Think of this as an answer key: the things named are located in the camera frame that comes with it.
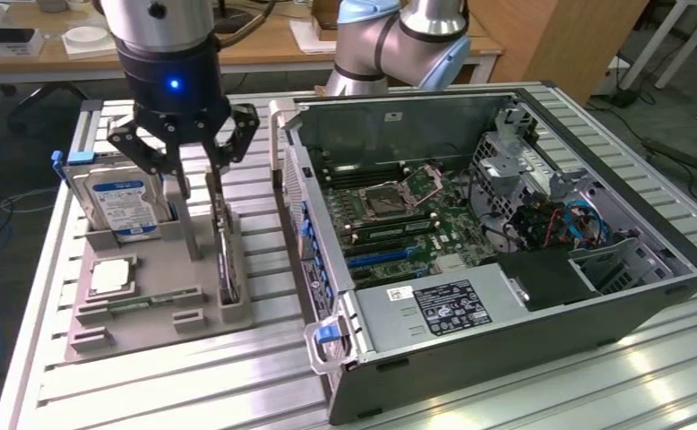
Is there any black open PC case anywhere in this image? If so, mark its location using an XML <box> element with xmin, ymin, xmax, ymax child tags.
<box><xmin>268</xmin><ymin>87</ymin><xmax>697</xmax><ymax>426</ymax></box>

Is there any white round container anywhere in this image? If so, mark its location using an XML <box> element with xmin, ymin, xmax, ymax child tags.
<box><xmin>63</xmin><ymin>25</ymin><xmax>120</xmax><ymax>61</ymax></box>

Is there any wooden cabinet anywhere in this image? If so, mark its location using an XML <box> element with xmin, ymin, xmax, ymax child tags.
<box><xmin>489</xmin><ymin>0</ymin><xmax>652</xmax><ymax>105</ymax></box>

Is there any green motherboard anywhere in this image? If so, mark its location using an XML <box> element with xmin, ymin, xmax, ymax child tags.
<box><xmin>320</xmin><ymin>160</ymin><xmax>493</xmax><ymax>290</ymax></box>

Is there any black plastic cover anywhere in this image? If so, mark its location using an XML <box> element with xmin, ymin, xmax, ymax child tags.
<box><xmin>498</xmin><ymin>248</ymin><xmax>605</xmax><ymax>314</ymax></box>

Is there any green RAM stick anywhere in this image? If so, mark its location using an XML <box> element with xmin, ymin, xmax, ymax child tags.
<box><xmin>107</xmin><ymin>290</ymin><xmax>199</xmax><ymax>314</ymax></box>

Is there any red wire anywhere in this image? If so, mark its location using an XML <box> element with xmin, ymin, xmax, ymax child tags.
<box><xmin>547</xmin><ymin>208</ymin><xmax>565</xmax><ymax>245</ymax></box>

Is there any white cardboard box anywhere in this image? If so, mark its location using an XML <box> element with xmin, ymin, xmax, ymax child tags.
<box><xmin>0</xmin><ymin>27</ymin><xmax>45</xmax><ymax>58</ymax></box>

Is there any wooden desk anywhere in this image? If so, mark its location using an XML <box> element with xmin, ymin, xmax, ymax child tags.
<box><xmin>0</xmin><ymin>0</ymin><xmax>505</xmax><ymax>86</ymax></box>

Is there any black stand base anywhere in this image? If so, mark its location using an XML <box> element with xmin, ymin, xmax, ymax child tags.
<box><xmin>640</xmin><ymin>136</ymin><xmax>697</xmax><ymax>174</ymax></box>

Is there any white paper stack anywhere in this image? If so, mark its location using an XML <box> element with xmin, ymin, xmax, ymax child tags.
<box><xmin>291</xmin><ymin>20</ymin><xmax>340</xmax><ymax>56</ymax></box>

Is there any grey plastic drive bracket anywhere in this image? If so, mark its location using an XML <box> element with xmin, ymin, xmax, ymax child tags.
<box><xmin>566</xmin><ymin>236</ymin><xmax>693</xmax><ymax>299</ymax></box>

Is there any hard disk with blue label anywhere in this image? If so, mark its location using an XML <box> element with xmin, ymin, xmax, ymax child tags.
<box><xmin>52</xmin><ymin>147</ymin><xmax>170</xmax><ymax>245</ymax></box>

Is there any blue card retention bracket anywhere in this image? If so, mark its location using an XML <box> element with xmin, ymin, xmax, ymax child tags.
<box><xmin>296</xmin><ymin>200</ymin><xmax>334</xmax><ymax>299</ymax></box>

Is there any dark camera cable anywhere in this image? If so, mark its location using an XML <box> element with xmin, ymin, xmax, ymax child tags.
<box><xmin>214</xmin><ymin>0</ymin><xmax>279</xmax><ymax>49</ymax></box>

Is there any installed RAM stick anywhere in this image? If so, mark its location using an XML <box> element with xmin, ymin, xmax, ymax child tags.
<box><xmin>350</xmin><ymin>217</ymin><xmax>437</xmax><ymax>243</ymax></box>

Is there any black chair base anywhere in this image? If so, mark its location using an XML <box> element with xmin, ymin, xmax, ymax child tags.
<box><xmin>0</xmin><ymin>82</ymin><xmax>96</xmax><ymax>133</ymax></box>

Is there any blue wire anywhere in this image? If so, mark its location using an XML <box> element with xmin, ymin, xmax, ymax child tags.
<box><xmin>562</xmin><ymin>200</ymin><xmax>613</xmax><ymax>250</ymax></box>

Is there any metal disk bay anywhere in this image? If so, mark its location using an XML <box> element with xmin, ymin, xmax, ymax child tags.
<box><xmin>466</xmin><ymin>105</ymin><xmax>599</xmax><ymax>225</ymax></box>

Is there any silver CPU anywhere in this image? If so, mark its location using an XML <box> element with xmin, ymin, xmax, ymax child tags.
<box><xmin>88</xmin><ymin>258</ymin><xmax>135</xmax><ymax>297</ymax></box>

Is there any graphics card with metal bracket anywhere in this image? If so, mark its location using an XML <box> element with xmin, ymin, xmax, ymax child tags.
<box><xmin>203</xmin><ymin>164</ymin><xmax>246</xmax><ymax>313</ymax></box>

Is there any black power adapter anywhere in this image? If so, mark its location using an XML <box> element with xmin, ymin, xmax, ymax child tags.
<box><xmin>607</xmin><ymin>88</ymin><xmax>642</xmax><ymax>108</ymax></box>

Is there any blue expansion slot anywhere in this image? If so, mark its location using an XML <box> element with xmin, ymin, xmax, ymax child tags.
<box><xmin>347</xmin><ymin>245</ymin><xmax>417</xmax><ymax>270</ymax></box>

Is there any silver power supply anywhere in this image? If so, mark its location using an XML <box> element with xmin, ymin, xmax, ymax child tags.
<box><xmin>340</xmin><ymin>263</ymin><xmax>531</xmax><ymax>355</ymax></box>

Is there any grey parts rack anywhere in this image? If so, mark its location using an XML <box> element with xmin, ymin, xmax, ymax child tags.
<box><xmin>63</xmin><ymin>176</ymin><xmax>258</xmax><ymax>365</ymax></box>

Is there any silver chipset heatsink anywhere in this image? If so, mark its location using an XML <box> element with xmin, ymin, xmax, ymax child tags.
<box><xmin>435</xmin><ymin>254</ymin><xmax>470</xmax><ymax>272</ymax></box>

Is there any metal socket cover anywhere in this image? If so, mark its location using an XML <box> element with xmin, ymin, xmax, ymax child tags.
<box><xmin>405</xmin><ymin>164</ymin><xmax>449</xmax><ymax>202</ymax></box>

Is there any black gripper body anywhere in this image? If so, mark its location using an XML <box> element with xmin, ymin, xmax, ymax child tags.
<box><xmin>112</xmin><ymin>38</ymin><xmax>234</xmax><ymax>145</ymax></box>

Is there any white table frame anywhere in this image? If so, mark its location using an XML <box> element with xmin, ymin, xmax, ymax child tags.
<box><xmin>619</xmin><ymin>0</ymin><xmax>697</xmax><ymax>123</ymax></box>

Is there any CPU socket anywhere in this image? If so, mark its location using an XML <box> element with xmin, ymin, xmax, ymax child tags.
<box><xmin>363</xmin><ymin>183</ymin><xmax>413</xmax><ymax>221</ymax></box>

